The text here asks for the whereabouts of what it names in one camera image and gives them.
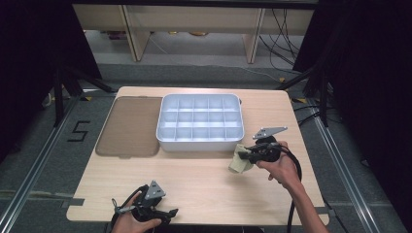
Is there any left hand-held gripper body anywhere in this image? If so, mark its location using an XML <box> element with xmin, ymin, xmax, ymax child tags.
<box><xmin>130</xmin><ymin>180</ymin><xmax>170</xmax><ymax>224</ymax></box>

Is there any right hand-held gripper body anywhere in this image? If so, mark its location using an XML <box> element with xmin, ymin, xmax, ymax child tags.
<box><xmin>252</xmin><ymin>126</ymin><xmax>289</xmax><ymax>164</ymax></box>

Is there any light green sock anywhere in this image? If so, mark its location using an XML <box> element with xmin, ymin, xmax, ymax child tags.
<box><xmin>227</xmin><ymin>143</ymin><xmax>256</xmax><ymax>175</ymax></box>

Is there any white divided storage box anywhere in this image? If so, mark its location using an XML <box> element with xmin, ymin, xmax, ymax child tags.
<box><xmin>155</xmin><ymin>92</ymin><xmax>246</xmax><ymax>152</ymax></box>

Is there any person's right hand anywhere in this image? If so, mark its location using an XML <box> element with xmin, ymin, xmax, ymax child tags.
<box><xmin>255</xmin><ymin>140</ymin><xmax>301</xmax><ymax>191</ymax></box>

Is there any person's left hand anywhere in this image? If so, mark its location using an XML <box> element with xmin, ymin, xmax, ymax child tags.
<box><xmin>111</xmin><ymin>193</ymin><xmax>163</xmax><ymax>233</ymax></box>

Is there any black metal stand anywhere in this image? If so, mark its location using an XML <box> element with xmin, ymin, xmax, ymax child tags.
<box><xmin>275</xmin><ymin>62</ymin><xmax>330</xmax><ymax>128</ymax></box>
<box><xmin>51</xmin><ymin>64</ymin><xmax>115</xmax><ymax>128</ymax></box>

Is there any brown translucent lid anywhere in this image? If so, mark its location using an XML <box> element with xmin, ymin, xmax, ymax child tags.
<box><xmin>94</xmin><ymin>95</ymin><xmax>163</xmax><ymax>159</ymax></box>

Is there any dark curtain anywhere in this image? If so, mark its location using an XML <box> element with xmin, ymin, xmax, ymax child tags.
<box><xmin>292</xmin><ymin>0</ymin><xmax>412</xmax><ymax>227</ymax></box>
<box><xmin>0</xmin><ymin>0</ymin><xmax>103</xmax><ymax>163</ymax></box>

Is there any beige wooden desk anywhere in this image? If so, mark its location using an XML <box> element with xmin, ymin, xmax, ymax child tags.
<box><xmin>71</xmin><ymin>2</ymin><xmax>320</xmax><ymax>64</ymax></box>

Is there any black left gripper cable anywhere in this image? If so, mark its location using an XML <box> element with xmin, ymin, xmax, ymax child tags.
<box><xmin>111</xmin><ymin>184</ymin><xmax>149</xmax><ymax>224</ymax></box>

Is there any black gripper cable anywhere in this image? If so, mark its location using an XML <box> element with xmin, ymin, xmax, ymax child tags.
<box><xmin>273</xmin><ymin>145</ymin><xmax>303</xmax><ymax>233</ymax></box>
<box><xmin>111</xmin><ymin>184</ymin><xmax>149</xmax><ymax>224</ymax></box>

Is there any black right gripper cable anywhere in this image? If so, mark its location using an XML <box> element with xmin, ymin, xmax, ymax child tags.
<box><xmin>273</xmin><ymin>145</ymin><xmax>303</xmax><ymax>233</ymax></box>

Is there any aluminium floor rail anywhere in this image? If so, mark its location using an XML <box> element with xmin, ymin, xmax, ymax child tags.
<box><xmin>309</xmin><ymin>105</ymin><xmax>392</xmax><ymax>233</ymax></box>
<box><xmin>0</xmin><ymin>95</ymin><xmax>84</xmax><ymax>233</ymax></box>

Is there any bundle of black cables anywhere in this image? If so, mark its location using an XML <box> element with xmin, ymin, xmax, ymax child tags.
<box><xmin>257</xmin><ymin>8</ymin><xmax>307</xmax><ymax>76</ymax></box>

